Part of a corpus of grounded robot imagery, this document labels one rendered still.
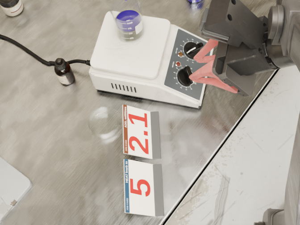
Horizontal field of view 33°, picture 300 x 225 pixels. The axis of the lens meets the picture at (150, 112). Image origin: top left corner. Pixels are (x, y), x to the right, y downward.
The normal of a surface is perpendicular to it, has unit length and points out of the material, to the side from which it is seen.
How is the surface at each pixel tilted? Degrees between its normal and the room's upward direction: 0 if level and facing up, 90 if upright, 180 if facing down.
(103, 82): 90
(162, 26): 0
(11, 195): 0
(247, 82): 49
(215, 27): 91
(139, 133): 40
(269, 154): 0
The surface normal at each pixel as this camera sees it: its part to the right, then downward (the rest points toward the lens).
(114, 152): -0.07, -0.42
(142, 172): 0.58, -0.36
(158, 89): -0.23, 0.89
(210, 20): -0.69, -0.43
